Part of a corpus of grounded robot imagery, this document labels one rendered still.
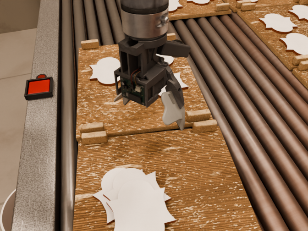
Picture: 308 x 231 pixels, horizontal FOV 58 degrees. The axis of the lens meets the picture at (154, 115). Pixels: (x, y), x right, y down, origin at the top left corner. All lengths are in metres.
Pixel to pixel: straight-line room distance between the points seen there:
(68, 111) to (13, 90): 1.73
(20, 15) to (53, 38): 2.14
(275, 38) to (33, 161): 0.89
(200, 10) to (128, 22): 0.83
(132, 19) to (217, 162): 0.37
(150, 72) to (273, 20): 0.81
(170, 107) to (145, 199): 0.18
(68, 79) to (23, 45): 2.18
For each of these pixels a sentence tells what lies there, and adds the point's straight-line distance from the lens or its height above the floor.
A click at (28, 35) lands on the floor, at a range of 3.21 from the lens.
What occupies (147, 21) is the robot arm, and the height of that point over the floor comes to 1.26.
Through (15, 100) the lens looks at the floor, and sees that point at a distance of 2.41.
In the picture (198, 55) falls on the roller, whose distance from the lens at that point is 0.99.
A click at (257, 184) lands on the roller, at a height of 0.92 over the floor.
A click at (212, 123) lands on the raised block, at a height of 0.96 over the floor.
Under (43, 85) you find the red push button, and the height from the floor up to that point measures 0.93.
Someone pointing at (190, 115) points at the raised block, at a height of 0.96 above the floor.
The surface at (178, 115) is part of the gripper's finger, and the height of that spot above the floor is 1.07.
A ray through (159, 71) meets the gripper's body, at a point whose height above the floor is 1.16.
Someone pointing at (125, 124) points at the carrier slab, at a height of 0.94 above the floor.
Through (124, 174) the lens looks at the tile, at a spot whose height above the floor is 0.95.
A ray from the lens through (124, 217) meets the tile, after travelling 0.54.
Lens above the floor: 1.46
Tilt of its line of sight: 46 degrees down
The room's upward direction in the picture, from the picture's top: straight up
